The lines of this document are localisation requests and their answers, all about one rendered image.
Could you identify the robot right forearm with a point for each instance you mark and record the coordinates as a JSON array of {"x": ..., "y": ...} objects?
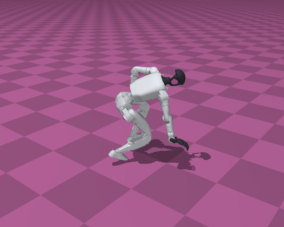
[{"x": 169, "y": 127}]

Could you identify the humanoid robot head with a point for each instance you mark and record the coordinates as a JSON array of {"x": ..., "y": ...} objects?
[{"x": 180, "y": 76}]

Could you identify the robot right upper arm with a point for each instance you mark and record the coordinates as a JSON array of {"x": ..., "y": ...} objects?
[{"x": 164, "y": 101}]

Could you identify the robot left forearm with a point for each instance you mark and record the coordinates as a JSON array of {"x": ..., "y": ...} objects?
[{"x": 133, "y": 78}]

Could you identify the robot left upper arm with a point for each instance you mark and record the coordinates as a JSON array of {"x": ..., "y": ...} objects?
[{"x": 144, "y": 70}]

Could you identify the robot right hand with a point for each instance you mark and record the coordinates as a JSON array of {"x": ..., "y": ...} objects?
[{"x": 179, "y": 141}]

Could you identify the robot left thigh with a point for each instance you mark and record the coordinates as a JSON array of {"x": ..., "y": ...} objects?
[{"x": 144, "y": 106}]

